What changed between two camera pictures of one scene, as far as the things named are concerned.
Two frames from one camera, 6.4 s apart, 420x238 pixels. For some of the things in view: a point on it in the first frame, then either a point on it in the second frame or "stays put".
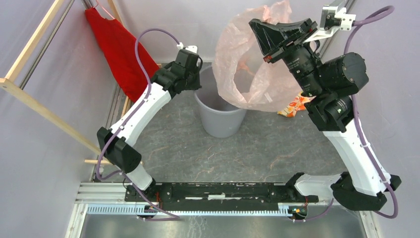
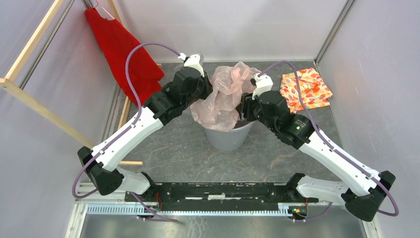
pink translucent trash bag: x=242 y=76 to x=219 y=110
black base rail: x=219 y=193 stays put
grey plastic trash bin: x=220 y=117 to x=230 y=140
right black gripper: x=271 y=35 to x=245 y=105
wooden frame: x=8 y=85 stays put
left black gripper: x=196 y=86 to x=207 y=86
